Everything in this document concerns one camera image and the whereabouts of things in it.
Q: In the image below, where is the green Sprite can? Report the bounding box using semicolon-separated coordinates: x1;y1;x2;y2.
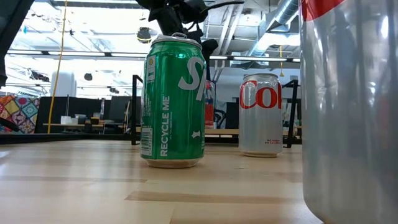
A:
139;32;206;169

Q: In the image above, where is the silver ventilation duct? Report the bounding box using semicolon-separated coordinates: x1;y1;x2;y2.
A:
245;0;301;58

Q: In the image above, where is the silver Diet Coke can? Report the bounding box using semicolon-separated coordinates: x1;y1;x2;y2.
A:
238;73;284;158
298;0;398;224

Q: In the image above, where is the white cylinder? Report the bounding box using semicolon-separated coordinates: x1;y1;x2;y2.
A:
50;71;77;98

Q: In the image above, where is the black wire shelf support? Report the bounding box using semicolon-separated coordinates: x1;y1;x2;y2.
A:
282;79;302;149
130;73;144;146

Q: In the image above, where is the yellow cable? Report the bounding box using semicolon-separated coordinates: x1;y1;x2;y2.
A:
46;0;68;135

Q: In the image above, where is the black round ceiling lamp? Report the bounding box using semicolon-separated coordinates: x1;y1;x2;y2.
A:
136;27;152;44

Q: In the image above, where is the black monitor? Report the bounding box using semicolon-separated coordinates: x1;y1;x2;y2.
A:
225;101;239;130

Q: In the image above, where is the colourful patchwork cloth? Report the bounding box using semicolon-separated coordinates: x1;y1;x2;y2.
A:
0;95;40;134

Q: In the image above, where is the yellow hanging pendant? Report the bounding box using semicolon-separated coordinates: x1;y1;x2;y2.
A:
279;45;285;78

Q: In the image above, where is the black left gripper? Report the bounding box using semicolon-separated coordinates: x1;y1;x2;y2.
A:
148;0;219;81

